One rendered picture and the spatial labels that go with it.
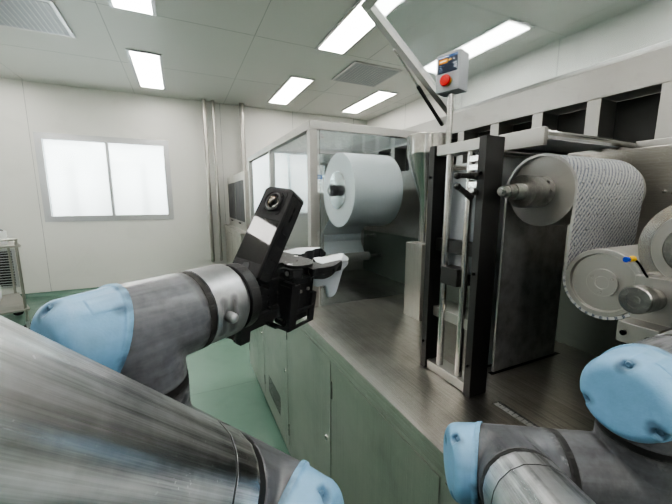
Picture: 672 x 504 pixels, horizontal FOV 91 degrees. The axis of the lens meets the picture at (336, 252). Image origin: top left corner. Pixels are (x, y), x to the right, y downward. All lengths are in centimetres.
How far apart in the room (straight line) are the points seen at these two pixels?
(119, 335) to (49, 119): 574
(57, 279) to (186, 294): 573
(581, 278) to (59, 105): 588
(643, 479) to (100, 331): 46
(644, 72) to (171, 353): 110
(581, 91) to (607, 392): 91
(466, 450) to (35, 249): 587
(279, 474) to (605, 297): 64
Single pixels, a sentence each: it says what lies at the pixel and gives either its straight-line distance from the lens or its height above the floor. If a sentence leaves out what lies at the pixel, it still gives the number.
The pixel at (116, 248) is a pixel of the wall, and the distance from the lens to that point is 581.
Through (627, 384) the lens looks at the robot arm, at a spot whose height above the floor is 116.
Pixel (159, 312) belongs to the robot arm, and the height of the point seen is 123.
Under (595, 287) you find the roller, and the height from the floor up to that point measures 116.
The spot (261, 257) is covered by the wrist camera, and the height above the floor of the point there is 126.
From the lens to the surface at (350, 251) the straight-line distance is 133.
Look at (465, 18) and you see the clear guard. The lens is 124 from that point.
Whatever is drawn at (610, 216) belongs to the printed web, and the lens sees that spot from 87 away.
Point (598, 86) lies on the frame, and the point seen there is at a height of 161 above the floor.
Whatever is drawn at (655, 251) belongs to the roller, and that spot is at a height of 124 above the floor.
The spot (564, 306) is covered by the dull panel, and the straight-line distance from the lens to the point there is 118.
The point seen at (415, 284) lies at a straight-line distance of 119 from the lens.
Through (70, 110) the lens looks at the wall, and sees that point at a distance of 594.
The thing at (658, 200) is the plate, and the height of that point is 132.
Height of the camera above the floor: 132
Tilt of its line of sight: 9 degrees down
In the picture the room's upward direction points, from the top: straight up
